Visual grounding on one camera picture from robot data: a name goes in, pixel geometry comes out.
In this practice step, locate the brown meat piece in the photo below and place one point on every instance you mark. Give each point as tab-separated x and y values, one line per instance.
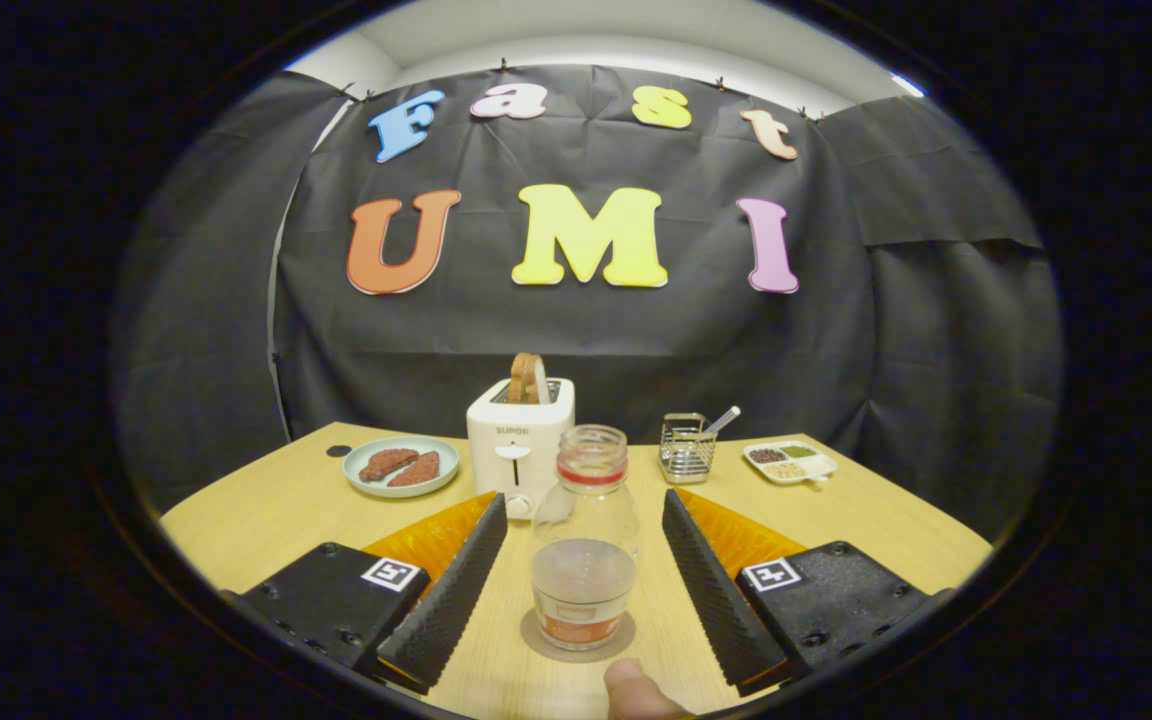
418	470
384	464

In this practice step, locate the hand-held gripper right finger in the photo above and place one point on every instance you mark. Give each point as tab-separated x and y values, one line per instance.
716	605

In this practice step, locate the white toaster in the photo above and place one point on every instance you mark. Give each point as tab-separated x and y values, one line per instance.
496	440

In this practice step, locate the small ceiling light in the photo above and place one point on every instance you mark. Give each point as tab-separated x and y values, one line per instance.
908	85

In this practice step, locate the round brown coaster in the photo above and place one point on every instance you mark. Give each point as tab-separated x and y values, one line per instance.
576	656

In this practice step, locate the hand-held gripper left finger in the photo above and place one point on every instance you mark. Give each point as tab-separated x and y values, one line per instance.
451	605

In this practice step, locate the pale green plate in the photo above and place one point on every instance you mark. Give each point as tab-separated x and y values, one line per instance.
441	455

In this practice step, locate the clear plastic juice bottle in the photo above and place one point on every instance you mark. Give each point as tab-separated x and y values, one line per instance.
586	590

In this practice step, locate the brown bread slice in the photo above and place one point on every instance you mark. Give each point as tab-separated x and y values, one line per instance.
524	378

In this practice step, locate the wooden table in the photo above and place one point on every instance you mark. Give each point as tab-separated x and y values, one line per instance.
836	520

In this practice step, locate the white divided condiment tray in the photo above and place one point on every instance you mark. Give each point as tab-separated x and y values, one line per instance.
791	465

